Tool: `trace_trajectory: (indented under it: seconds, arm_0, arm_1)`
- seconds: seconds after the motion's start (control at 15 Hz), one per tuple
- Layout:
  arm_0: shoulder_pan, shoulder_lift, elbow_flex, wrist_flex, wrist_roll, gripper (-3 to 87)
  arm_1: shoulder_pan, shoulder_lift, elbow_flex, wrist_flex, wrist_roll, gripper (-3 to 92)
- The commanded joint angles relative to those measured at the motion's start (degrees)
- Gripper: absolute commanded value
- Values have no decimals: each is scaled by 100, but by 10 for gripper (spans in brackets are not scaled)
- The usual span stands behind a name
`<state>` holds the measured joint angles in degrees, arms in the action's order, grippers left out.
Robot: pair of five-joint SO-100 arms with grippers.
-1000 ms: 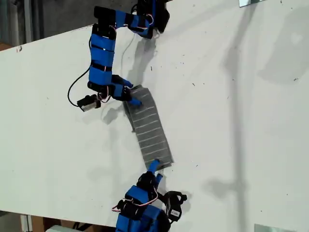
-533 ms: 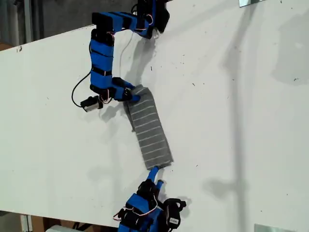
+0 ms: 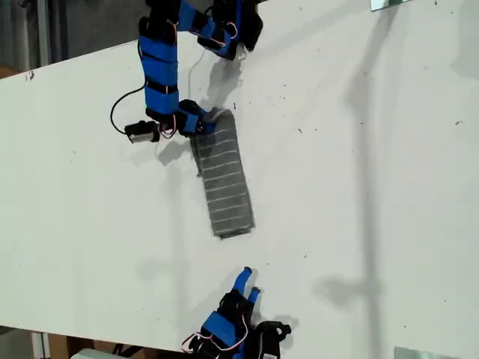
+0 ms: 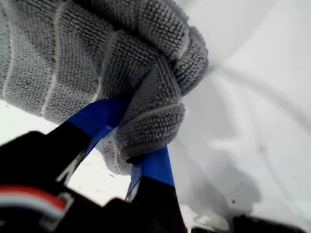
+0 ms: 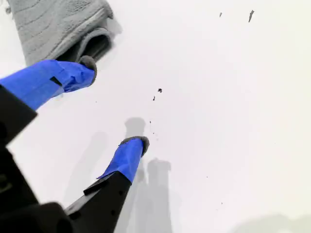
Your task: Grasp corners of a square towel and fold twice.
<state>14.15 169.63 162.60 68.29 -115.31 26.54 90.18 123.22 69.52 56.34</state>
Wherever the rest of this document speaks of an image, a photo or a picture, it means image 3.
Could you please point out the grey striped square towel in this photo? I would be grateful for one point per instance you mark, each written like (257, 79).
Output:
(224, 179)

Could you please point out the shiny metal plate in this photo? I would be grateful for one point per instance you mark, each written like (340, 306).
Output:
(385, 3)

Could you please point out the black camera box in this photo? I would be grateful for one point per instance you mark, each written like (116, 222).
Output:
(144, 131)
(271, 340)

